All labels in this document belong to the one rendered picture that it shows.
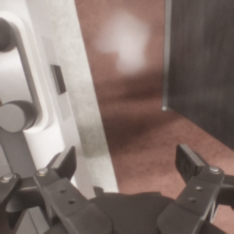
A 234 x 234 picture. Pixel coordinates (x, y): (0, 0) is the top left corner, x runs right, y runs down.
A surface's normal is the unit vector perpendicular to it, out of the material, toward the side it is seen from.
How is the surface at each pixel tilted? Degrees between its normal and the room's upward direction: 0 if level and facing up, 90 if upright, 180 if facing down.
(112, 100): 0
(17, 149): 90
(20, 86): 0
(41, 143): 0
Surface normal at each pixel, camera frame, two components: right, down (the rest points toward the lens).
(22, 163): 0.98, -0.18
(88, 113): -0.01, 0.25
